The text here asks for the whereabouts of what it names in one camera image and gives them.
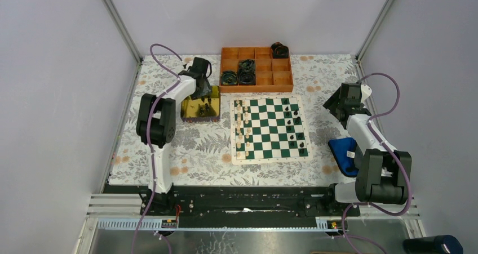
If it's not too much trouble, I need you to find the blue cloth pouch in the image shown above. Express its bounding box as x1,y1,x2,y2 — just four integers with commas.
327,137,359,178

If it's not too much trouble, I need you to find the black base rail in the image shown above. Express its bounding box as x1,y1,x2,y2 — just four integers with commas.
139,186,347,229

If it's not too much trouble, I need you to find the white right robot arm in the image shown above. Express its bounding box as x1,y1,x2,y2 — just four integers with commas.
323,83,412,216

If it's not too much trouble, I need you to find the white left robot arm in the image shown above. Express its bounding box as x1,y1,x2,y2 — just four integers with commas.
136,57,212,215

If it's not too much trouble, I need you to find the floral table cloth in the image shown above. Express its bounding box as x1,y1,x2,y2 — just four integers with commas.
108,55,359,186

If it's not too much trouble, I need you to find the black tape roll in tray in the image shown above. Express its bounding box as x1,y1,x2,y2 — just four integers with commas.
220,70,238,86
238,59,255,73
237,70,256,86

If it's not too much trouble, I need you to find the black tape roll behind tray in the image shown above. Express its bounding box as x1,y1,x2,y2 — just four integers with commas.
271,42,289,59

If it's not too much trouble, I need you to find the white chess pieces row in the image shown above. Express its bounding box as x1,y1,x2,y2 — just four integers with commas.
233,100,251,160

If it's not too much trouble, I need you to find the green white chess board mat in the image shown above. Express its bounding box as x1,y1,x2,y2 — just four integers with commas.
229,94,313,165

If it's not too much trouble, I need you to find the gold metal tin box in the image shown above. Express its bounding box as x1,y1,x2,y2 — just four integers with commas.
180,86,221,123

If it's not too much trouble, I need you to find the orange wooden compartment tray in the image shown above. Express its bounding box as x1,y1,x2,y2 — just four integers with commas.
219,47,294,93

